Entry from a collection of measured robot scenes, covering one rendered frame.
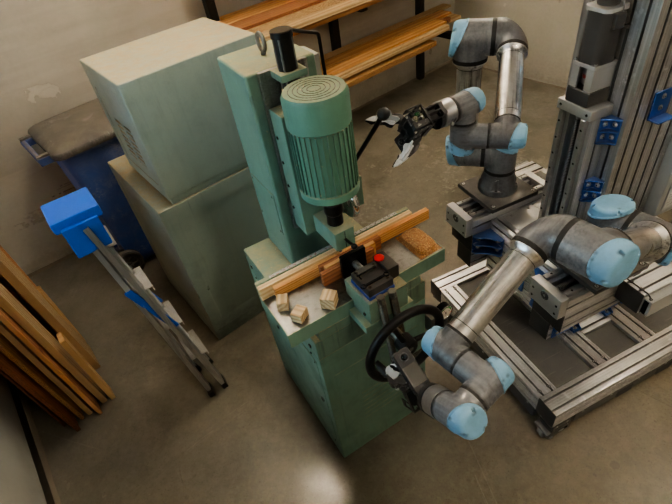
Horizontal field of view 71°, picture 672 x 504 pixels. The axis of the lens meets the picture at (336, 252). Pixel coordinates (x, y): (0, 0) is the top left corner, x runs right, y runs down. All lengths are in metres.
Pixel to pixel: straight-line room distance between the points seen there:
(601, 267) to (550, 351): 1.11
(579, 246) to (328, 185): 0.63
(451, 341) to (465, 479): 1.06
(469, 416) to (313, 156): 0.72
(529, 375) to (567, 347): 0.24
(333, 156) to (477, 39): 0.69
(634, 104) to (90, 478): 2.53
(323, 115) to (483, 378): 0.71
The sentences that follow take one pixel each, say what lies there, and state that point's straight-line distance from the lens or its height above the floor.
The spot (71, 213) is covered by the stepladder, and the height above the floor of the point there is 1.16.
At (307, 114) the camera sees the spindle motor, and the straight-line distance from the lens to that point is 1.19.
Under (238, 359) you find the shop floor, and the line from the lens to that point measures 2.58.
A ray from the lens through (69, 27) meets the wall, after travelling 3.36.
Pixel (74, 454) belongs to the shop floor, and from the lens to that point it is 2.66.
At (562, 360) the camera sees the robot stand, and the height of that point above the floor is 0.21.
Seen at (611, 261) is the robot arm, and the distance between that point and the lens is 1.19.
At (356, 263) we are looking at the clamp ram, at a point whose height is 0.96.
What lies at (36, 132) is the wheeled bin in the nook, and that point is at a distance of 3.16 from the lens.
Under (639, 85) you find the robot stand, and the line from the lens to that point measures 1.68.
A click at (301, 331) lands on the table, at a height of 0.89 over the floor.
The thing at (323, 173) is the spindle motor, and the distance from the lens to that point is 1.28.
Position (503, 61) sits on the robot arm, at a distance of 1.67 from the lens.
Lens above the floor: 1.99
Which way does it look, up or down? 42 degrees down
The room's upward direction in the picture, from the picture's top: 10 degrees counter-clockwise
